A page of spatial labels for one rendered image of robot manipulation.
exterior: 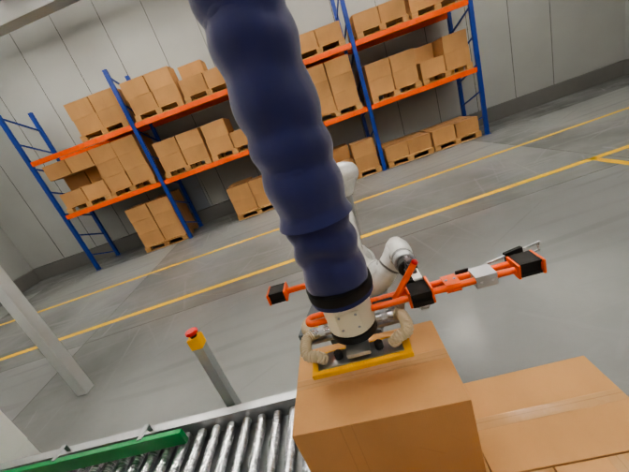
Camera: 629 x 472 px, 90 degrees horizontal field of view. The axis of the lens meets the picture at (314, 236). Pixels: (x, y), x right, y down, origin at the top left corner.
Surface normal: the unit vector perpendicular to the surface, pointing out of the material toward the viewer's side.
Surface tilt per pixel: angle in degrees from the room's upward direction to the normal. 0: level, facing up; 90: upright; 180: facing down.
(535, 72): 90
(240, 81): 80
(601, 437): 0
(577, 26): 90
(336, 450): 90
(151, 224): 90
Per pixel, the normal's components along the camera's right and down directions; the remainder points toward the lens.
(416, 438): -0.04, 0.37
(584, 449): -0.32, -0.88
